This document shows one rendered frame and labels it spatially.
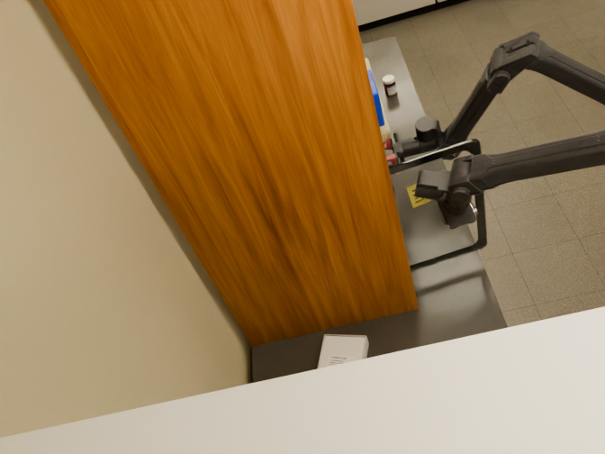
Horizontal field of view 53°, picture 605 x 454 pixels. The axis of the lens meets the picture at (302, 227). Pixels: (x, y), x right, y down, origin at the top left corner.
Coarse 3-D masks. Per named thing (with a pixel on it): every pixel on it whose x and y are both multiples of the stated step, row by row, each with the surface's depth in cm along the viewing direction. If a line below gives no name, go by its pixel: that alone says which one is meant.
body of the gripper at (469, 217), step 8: (440, 200) 146; (448, 208) 142; (456, 208) 140; (464, 208) 140; (472, 208) 145; (448, 216) 145; (456, 216) 144; (464, 216) 144; (472, 216) 144; (448, 224) 145; (456, 224) 144
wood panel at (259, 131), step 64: (64, 0) 100; (128, 0) 101; (192, 0) 102; (256, 0) 103; (320, 0) 104; (128, 64) 109; (192, 64) 110; (256, 64) 111; (320, 64) 112; (128, 128) 119; (192, 128) 120; (256, 128) 121; (320, 128) 123; (192, 192) 132; (256, 192) 133; (320, 192) 135; (384, 192) 137; (256, 256) 148; (320, 256) 150; (384, 256) 152; (256, 320) 167; (320, 320) 169
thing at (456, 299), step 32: (384, 64) 255; (384, 96) 239; (416, 96) 234; (480, 256) 176; (416, 288) 174; (448, 288) 171; (480, 288) 169; (384, 320) 170; (416, 320) 167; (448, 320) 164; (480, 320) 162; (256, 352) 174; (288, 352) 171; (320, 352) 168; (384, 352) 163
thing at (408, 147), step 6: (396, 132) 193; (396, 138) 192; (408, 138) 191; (414, 138) 190; (402, 144) 190; (408, 144) 189; (414, 144) 189; (402, 150) 190; (408, 150) 190; (414, 150) 190; (402, 156) 188; (408, 156) 191
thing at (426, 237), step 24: (456, 144) 144; (480, 144) 144; (408, 168) 145; (432, 168) 147; (408, 216) 157; (432, 216) 158; (480, 216) 162; (408, 240) 163; (432, 240) 165; (456, 240) 167; (480, 240) 168; (432, 264) 172
